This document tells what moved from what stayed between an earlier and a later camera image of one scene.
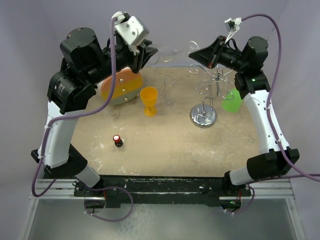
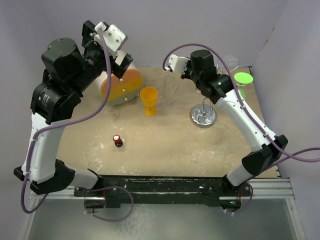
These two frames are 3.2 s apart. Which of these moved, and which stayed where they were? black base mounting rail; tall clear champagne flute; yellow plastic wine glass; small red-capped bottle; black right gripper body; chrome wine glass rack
Moved: black right gripper body
Stayed: chrome wine glass rack; black base mounting rail; yellow plastic wine glass; tall clear champagne flute; small red-capped bottle
